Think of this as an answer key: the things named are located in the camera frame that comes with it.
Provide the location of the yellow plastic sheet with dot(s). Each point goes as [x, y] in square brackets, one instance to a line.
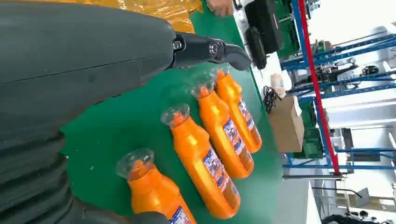
[173, 12]

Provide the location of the white table with equipment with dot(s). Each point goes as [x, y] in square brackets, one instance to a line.
[273, 66]

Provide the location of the black carrying case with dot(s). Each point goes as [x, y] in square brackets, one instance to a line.
[263, 21]

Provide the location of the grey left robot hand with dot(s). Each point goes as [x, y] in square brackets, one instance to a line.
[77, 55]

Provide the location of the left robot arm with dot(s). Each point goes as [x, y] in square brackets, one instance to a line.
[31, 179]

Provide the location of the orange drink bottle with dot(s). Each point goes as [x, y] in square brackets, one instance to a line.
[230, 92]
[216, 123]
[191, 154]
[151, 194]

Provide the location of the person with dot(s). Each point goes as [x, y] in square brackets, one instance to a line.
[219, 6]

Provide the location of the blue metal shelf rack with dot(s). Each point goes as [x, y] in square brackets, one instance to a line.
[355, 46]

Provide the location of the brown cardboard box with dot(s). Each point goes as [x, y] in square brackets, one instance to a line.
[284, 126]

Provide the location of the green table mat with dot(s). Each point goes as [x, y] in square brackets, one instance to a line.
[123, 123]

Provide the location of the red metal pole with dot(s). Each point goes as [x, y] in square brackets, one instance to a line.
[315, 86]

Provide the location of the green plastic crate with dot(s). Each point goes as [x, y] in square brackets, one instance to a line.
[311, 142]
[289, 34]

